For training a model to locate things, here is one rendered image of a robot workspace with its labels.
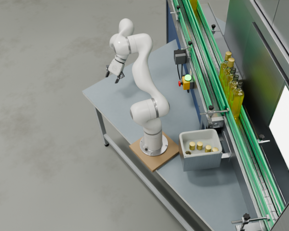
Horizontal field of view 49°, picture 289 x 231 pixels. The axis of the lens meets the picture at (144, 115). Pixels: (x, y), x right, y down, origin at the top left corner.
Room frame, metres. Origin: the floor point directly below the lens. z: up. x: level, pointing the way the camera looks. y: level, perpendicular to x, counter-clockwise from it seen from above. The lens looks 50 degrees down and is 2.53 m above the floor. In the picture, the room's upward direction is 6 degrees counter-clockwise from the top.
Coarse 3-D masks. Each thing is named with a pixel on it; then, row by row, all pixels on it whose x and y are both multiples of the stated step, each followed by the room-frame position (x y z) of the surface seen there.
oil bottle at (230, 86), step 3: (231, 81) 1.25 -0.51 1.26; (228, 84) 1.25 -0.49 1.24; (231, 84) 1.23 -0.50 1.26; (234, 84) 1.22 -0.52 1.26; (228, 87) 1.24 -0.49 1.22; (231, 87) 1.22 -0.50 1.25; (234, 87) 1.21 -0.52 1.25; (228, 90) 1.23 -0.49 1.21; (231, 90) 1.21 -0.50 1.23; (228, 93) 1.23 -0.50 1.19; (228, 96) 1.22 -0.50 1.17; (228, 99) 1.21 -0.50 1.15; (228, 102) 1.21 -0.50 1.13
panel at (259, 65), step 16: (256, 32) 1.38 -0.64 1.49; (256, 48) 1.33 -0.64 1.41; (256, 64) 1.29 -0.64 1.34; (272, 64) 1.13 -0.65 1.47; (256, 80) 1.24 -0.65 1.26; (272, 80) 1.09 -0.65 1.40; (288, 80) 1.00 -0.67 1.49; (256, 96) 1.19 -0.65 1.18; (272, 96) 1.04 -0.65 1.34; (272, 112) 1.00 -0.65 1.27
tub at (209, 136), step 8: (184, 136) 1.10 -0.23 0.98; (192, 136) 1.10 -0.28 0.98; (200, 136) 1.10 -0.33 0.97; (208, 136) 1.11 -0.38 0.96; (216, 136) 1.06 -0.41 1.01; (184, 144) 1.07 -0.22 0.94; (208, 144) 1.06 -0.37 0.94; (216, 144) 1.03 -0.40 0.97; (184, 152) 0.97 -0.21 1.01; (192, 152) 1.01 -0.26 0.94; (200, 152) 1.01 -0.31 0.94; (208, 152) 0.96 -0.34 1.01; (216, 152) 0.95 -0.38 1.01
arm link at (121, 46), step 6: (126, 18) 1.66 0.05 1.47; (120, 24) 1.63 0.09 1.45; (126, 24) 1.59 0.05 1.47; (132, 24) 1.61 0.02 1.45; (120, 30) 1.58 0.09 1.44; (126, 30) 1.55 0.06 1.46; (132, 30) 1.59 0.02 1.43; (120, 36) 1.50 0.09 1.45; (126, 36) 1.55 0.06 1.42; (114, 42) 1.48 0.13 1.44; (120, 42) 1.46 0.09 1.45; (126, 42) 1.46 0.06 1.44; (114, 48) 1.45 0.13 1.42; (120, 48) 1.43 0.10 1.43; (126, 48) 1.44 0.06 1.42; (120, 54) 1.43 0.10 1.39; (126, 54) 1.44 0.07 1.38
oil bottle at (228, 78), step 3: (228, 75) 1.30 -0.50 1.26; (225, 78) 1.32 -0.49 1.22; (228, 78) 1.28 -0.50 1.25; (231, 78) 1.28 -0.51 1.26; (225, 81) 1.31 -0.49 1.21; (228, 81) 1.27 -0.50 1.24; (225, 84) 1.30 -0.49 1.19; (225, 87) 1.29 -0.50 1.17; (225, 90) 1.28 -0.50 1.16; (225, 93) 1.28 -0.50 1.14
